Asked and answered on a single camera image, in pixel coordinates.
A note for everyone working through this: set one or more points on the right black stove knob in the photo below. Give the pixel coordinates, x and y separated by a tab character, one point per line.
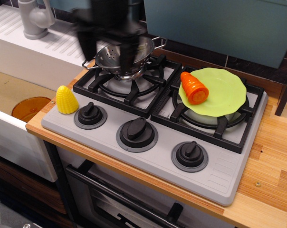
189	157

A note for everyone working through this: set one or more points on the orange toy carrot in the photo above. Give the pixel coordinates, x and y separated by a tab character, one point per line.
195	91

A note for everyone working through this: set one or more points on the black burner grate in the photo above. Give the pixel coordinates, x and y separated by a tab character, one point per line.
139	96
232	132

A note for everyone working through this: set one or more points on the white toy sink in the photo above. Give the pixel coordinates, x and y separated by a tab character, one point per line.
31	68

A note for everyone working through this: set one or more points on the yellow toy corn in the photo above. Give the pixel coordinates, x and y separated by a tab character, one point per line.
66	100

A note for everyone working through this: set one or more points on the left black burner grate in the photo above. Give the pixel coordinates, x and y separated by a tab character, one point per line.
139	96

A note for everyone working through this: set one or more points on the left black stove knob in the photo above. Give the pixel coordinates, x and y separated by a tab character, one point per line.
90	116

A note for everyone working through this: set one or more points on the grey toy faucet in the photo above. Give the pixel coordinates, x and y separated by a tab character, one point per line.
35	21

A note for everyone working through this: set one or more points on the grey toy stove top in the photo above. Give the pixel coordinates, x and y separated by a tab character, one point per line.
218	181

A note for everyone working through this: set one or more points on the grey oven door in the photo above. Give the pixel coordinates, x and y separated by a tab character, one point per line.
112	200

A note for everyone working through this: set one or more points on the black oven handle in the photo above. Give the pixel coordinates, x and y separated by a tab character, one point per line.
169	221

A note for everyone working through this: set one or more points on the steel colander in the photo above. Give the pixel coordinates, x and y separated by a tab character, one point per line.
110	59

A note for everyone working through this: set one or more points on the black stove knob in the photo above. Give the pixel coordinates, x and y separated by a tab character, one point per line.
189	157
90	116
137	135

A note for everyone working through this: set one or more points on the middle black stove knob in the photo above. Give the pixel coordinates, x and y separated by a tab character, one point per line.
137	135

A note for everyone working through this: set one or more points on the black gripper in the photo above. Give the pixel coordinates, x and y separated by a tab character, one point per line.
108	20

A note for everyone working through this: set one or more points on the orange plastic bowl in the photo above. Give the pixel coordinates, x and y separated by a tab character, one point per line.
28	108

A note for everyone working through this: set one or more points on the right black burner grate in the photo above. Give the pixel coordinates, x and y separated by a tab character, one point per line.
232	132

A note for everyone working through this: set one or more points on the lime green plate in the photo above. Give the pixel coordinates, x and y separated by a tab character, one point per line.
227	93

